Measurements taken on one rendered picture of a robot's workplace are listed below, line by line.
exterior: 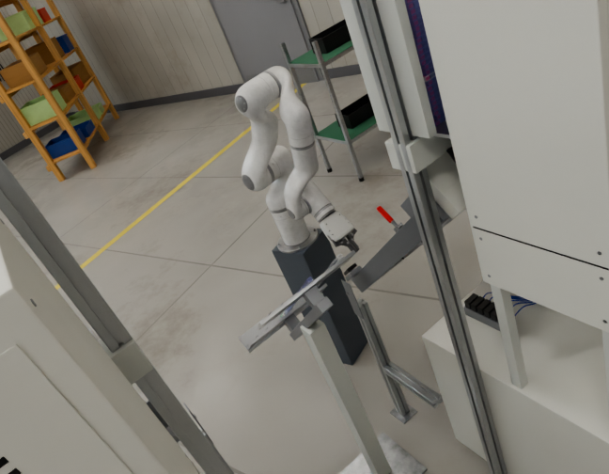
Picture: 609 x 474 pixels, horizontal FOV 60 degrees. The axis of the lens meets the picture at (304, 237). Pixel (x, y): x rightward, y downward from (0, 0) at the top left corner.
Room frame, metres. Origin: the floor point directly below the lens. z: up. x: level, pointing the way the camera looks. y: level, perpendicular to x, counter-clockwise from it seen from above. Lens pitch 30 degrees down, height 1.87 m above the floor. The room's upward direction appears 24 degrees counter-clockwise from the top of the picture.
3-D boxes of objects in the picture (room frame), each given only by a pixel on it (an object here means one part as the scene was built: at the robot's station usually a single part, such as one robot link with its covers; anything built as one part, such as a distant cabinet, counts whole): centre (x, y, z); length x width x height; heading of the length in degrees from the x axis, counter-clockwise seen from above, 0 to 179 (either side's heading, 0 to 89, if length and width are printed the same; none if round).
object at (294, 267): (2.00, 0.03, 0.35); 0.18 x 0.18 x 0.70; 43
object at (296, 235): (2.00, 0.03, 0.79); 0.19 x 0.19 x 0.18
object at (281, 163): (2.02, 0.00, 1.00); 0.19 x 0.12 x 0.24; 122
